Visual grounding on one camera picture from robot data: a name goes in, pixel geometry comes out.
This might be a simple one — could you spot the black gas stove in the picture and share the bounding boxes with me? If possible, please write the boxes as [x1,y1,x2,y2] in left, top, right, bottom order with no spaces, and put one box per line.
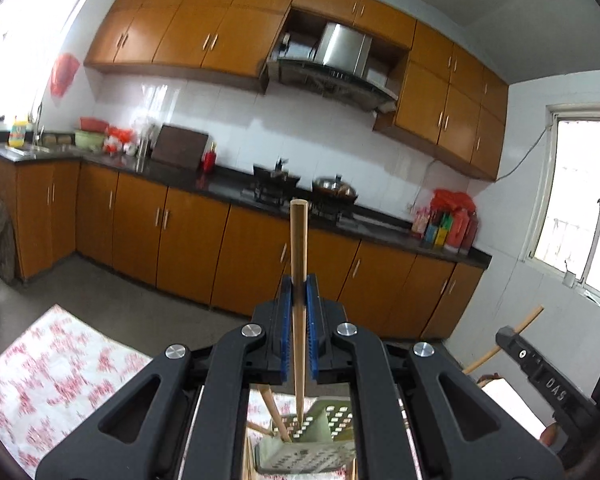
[242,185,346,221]

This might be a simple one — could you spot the window beside sink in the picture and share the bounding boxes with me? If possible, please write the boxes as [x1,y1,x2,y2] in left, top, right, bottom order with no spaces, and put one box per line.
[0,0,98,126]

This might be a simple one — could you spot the orange oil bottle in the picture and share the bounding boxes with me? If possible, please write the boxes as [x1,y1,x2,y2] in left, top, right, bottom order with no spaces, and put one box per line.
[447,208,467,248]

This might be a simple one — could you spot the steel range hood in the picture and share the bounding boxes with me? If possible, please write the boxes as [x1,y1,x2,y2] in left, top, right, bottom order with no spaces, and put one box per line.
[267,22,400,113]

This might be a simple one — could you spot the wooden upper cabinets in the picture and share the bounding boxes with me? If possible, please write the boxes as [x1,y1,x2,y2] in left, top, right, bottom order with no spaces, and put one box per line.
[84,0,510,181]

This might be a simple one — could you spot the wall cable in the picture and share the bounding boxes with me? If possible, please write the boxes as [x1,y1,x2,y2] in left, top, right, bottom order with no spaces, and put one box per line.
[415,122,553,211]

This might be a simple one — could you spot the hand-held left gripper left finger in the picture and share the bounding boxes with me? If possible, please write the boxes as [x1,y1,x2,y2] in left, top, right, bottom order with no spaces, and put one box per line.
[35,275,298,480]

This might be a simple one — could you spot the wok with lid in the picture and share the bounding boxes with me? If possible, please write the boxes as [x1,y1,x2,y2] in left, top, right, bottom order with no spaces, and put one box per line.
[311,174,359,201]

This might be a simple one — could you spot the green perforated utensil holder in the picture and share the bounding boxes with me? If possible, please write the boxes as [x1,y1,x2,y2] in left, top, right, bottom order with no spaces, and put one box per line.
[252,395,357,476]

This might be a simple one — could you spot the red floral tablecloth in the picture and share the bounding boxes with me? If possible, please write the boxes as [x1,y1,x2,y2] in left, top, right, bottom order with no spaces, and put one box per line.
[0,304,353,480]

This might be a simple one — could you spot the black wok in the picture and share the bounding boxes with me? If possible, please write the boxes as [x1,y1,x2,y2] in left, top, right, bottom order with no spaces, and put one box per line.
[252,157,302,186]

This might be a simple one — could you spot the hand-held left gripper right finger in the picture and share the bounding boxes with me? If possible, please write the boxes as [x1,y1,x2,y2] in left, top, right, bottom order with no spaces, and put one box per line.
[304,274,564,480]

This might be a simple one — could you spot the yellow detergent bottle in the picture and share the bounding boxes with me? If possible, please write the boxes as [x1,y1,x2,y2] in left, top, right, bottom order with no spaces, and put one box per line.
[7,116,27,148]

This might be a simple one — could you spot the wooden cabinets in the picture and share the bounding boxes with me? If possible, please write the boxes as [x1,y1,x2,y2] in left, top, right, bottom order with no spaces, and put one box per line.
[84,0,510,181]
[0,152,486,341]

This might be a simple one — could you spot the red plastic bag over bottles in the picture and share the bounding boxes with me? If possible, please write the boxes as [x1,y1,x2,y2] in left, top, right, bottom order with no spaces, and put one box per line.
[430,189,477,213]

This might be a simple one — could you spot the red and white bags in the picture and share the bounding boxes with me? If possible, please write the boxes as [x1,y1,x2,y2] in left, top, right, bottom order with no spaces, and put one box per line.
[103,126,137,156]

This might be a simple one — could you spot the sink faucet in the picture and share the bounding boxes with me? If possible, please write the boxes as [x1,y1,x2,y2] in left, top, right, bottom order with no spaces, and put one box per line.
[32,102,46,148]

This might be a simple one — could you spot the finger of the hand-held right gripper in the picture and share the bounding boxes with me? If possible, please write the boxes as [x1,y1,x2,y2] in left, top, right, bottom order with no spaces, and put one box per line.
[496,326,599,419]

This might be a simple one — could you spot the hanging red plastic bag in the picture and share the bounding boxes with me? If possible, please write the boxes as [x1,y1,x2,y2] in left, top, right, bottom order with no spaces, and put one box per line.
[50,53,81,98]

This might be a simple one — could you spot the window with metal bars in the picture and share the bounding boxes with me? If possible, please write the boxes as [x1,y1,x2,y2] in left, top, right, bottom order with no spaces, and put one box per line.
[525,104,600,306]

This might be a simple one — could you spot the dark wooden cutting board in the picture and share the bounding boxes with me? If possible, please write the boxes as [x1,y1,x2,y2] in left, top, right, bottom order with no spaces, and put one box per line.
[151,124,210,171]

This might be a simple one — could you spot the dark sauce jug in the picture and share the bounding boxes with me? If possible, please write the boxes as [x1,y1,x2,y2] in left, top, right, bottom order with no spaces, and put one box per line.
[461,210,480,252]

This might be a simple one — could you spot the wooden lower cabinets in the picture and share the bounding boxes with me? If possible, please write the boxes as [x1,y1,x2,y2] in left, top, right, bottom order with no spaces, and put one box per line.
[0,152,486,341]

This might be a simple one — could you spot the black kitchen countertop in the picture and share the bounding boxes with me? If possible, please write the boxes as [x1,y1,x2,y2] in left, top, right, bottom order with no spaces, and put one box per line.
[0,142,493,268]

